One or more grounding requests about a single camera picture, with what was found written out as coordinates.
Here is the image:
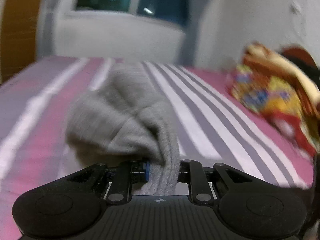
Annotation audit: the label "grey sweat pants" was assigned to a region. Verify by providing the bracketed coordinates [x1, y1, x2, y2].
[65, 63, 180, 195]

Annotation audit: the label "grey curtain right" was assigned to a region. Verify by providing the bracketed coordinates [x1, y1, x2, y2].
[177, 0, 225, 68]

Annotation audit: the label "grey curtain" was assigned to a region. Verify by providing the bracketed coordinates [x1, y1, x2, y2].
[177, 0, 225, 68]
[36, 0, 60, 60]

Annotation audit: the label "colourful patterned blanket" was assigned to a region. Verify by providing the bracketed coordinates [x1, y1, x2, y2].
[226, 43, 319, 158]

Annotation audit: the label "white framed window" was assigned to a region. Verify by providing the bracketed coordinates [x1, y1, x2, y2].
[56, 0, 191, 28]

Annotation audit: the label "grey curtain left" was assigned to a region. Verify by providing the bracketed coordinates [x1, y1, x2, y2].
[36, 0, 60, 60]

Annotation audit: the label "brown wooden door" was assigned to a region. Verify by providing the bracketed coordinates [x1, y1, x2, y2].
[1, 0, 41, 82]

